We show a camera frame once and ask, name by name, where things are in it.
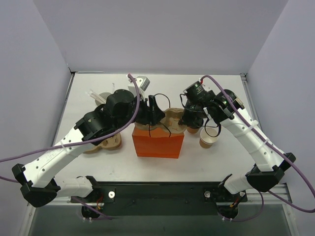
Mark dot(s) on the white cylindrical straw holder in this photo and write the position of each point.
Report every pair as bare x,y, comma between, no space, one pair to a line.
105,95

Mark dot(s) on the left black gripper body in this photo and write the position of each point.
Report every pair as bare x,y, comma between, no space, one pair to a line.
146,113

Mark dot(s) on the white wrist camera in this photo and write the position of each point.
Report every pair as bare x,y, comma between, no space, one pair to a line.
142,84
204,85

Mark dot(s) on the orange paper bag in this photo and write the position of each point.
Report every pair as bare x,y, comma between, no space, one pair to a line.
157,143

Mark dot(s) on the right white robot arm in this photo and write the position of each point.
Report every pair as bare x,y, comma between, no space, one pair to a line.
228,111

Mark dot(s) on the brown pulp cup carrier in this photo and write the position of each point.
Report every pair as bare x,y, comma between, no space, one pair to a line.
170,123

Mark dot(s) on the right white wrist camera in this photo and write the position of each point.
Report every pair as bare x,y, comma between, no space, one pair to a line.
204,85

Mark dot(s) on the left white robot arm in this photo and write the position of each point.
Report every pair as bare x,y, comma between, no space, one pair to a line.
39,184

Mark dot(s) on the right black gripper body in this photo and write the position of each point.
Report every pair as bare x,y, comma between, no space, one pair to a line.
191,118

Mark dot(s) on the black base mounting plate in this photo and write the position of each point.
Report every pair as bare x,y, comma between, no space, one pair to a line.
163,198

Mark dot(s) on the brown paper coffee cup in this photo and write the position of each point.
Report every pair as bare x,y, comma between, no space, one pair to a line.
192,130

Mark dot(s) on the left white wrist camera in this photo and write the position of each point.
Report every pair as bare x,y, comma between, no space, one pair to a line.
142,84

